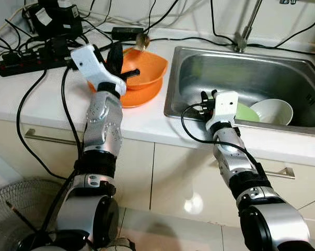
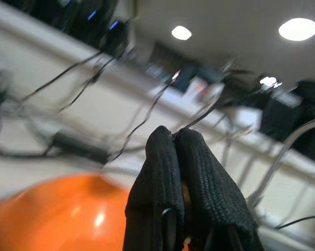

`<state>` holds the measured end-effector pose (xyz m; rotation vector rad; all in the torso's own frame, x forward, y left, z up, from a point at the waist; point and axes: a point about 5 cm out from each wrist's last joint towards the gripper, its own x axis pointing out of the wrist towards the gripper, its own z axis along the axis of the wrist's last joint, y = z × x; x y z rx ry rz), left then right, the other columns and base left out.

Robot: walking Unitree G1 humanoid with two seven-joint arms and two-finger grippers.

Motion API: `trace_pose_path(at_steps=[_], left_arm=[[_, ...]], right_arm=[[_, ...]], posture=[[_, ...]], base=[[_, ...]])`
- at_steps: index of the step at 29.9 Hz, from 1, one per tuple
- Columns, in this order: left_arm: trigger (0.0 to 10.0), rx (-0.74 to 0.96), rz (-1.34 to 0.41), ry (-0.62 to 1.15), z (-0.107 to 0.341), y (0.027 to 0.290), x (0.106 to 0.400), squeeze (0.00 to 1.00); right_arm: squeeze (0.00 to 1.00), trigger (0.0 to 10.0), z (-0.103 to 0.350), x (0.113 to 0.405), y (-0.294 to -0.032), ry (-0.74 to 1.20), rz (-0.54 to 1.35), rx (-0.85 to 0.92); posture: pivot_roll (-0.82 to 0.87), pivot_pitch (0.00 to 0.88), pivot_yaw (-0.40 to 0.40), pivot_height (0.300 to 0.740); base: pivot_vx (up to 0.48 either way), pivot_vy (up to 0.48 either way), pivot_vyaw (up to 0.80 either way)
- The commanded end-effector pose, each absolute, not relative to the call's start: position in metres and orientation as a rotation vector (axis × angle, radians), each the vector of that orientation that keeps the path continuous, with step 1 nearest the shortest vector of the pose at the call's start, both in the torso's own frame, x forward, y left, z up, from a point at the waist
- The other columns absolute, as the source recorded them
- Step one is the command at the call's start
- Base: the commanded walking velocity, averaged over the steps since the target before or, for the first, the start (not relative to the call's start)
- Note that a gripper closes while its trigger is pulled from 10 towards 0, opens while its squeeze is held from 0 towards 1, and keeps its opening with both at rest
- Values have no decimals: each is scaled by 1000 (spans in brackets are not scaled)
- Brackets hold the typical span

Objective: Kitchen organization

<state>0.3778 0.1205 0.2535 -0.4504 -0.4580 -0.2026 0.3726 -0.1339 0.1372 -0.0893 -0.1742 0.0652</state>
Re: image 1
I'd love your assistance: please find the orange plastic bowl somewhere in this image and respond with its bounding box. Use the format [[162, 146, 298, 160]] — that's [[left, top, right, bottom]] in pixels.
[[118, 48, 169, 90]]

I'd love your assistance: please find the white kitchen cabinet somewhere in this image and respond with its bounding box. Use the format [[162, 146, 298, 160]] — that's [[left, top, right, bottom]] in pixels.
[[0, 118, 315, 231]]

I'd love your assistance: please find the black power adapter brick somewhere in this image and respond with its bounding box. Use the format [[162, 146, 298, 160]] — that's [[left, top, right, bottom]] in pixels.
[[111, 27, 145, 41]]

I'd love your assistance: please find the orange plastic plate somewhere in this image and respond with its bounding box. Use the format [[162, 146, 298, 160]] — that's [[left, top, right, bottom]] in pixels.
[[88, 73, 163, 108]]

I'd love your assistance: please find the green plate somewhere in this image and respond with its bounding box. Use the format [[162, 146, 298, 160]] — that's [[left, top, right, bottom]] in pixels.
[[235, 102, 261, 123]]

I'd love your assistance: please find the stainless steel sink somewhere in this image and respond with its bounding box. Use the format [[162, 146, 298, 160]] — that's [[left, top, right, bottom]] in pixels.
[[164, 46, 315, 138]]

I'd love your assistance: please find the metal faucet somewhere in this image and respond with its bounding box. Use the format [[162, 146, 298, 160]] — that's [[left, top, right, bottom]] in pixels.
[[234, 0, 263, 53]]

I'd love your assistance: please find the black battery charger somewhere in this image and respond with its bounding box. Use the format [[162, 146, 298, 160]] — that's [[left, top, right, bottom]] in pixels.
[[24, 0, 84, 38]]

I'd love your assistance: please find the white bowl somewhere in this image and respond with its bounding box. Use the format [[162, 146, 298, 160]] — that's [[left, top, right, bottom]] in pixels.
[[250, 98, 294, 126]]

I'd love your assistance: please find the black power strip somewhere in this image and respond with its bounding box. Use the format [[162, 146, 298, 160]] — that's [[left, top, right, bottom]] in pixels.
[[0, 50, 77, 78]]

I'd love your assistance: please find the grey robot left foot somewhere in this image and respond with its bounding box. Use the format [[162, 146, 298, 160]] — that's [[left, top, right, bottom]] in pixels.
[[108, 238, 137, 251]]

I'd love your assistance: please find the grey floor fan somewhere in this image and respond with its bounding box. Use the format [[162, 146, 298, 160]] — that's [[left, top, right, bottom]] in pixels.
[[0, 178, 64, 251]]

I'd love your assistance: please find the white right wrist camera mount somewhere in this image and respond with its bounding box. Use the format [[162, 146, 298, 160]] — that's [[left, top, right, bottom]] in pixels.
[[205, 90, 240, 131]]

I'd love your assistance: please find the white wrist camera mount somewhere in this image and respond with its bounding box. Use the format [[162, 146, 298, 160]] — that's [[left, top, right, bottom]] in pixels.
[[205, 90, 240, 131], [70, 44, 127, 96]]

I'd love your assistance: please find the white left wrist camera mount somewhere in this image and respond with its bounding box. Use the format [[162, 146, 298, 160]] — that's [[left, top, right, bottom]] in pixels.
[[70, 44, 127, 96]]

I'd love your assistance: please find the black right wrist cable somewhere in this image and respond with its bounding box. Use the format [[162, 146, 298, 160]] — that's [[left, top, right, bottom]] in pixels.
[[180, 102, 265, 176]]

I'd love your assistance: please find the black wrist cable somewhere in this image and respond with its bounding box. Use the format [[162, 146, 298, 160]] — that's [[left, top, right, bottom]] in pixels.
[[180, 102, 265, 176], [61, 65, 87, 157]]

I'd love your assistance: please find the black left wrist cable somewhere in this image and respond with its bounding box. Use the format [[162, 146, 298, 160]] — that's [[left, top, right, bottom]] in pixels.
[[61, 65, 87, 157]]

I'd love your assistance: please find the black hanging power cable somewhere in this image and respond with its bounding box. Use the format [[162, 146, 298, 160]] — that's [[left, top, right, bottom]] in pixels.
[[15, 68, 56, 181]]

